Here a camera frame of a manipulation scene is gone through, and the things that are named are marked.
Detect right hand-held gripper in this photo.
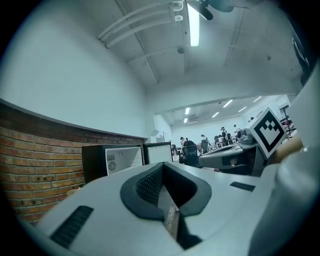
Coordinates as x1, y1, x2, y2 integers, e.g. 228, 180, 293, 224
198, 106, 287, 177

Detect white ceiling pipes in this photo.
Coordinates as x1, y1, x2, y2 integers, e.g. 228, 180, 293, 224
96, 1, 184, 49

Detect black fridge with white interior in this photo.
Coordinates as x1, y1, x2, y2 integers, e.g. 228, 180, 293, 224
81, 141, 174, 185

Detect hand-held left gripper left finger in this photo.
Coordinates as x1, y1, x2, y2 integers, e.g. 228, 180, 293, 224
34, 161, 186, 256

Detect long ceiling light fixture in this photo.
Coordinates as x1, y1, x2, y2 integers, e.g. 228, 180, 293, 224
186, 2, 201, 48

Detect person's right forearm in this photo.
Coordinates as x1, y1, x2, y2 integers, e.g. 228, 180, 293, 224
273, 135, 304, 164

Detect person's black shirt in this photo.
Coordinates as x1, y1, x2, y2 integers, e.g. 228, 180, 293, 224
289, 14, 316, 86

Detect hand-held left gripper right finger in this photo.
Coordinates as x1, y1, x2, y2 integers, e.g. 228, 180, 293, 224
162, 161, 263, 251

